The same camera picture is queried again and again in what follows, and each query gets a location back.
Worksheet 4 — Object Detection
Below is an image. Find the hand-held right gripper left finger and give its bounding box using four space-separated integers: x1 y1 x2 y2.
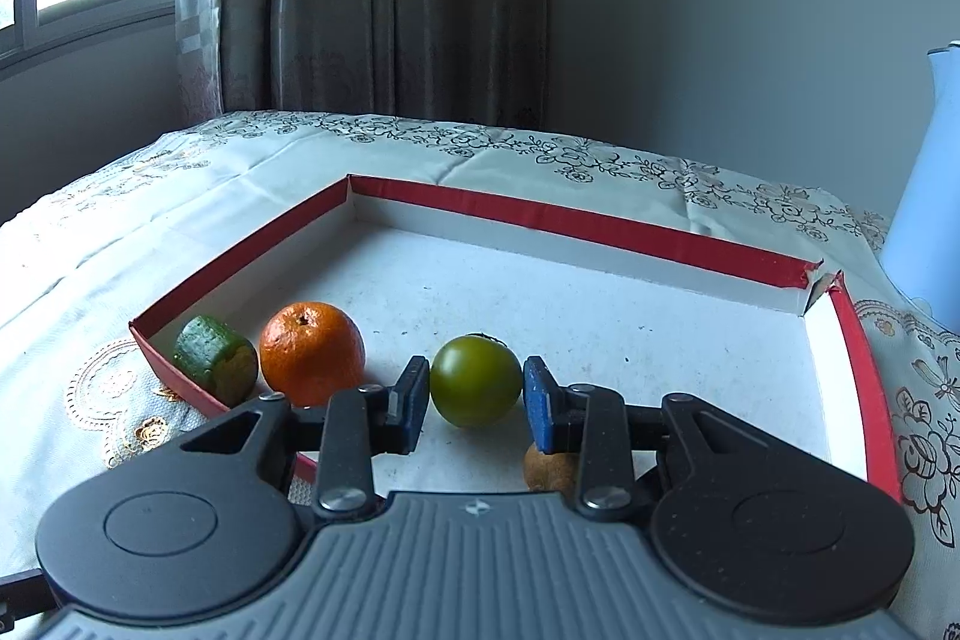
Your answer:
178 356 431 521

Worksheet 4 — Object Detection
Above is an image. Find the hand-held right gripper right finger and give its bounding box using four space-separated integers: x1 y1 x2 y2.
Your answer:
523 355 796 521

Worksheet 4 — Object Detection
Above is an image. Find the small brown fruit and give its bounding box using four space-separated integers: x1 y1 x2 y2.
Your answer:
523 441 583 495

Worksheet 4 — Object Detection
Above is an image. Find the green tomato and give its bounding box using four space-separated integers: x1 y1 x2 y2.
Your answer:
430 333 524 429

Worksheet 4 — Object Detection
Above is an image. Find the orange mandarin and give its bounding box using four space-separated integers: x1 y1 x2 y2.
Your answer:
259 301 367 408

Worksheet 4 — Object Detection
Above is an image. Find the red cardboard box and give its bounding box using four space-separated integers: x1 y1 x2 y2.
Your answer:
129 173 905 506

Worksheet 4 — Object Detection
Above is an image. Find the flat-cut cucumber piece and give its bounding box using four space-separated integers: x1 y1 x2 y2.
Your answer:
173 315 259 408

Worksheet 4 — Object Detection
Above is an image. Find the white floral tablecloth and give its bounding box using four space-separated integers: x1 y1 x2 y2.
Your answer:
0 111 960 640

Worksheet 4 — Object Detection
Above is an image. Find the light blue electric kettle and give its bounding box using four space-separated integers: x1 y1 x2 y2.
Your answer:
880 40 960 335

